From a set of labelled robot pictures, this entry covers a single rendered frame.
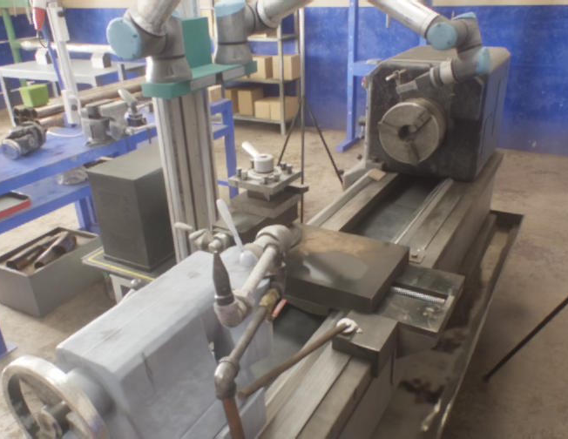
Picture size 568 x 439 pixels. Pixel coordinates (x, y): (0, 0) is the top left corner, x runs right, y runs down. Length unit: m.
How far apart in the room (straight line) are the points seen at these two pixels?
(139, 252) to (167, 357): 1.88
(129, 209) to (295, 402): 1.71
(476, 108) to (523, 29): 3.36
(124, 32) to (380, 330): 1.37
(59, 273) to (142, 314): 2.32
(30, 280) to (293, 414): 2.20
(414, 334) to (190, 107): 1.71
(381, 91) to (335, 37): 3.74
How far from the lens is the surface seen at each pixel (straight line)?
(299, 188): 1.65
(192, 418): 1.00
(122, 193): 2.69
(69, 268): 3.31
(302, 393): 1.24
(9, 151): 3.15
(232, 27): 2.59
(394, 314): 1.42
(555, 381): 2.73
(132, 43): 2.05
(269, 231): 1.27
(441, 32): 1.96
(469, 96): 2.28
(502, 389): 2.61
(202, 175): 2.80
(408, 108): 2.19
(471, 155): 2.39
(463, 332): 2.20
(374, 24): 5.96
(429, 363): 2.02
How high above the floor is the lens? 1.70
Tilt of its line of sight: 27 degrees down
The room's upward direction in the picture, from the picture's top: 2 degrees counter-clockwise
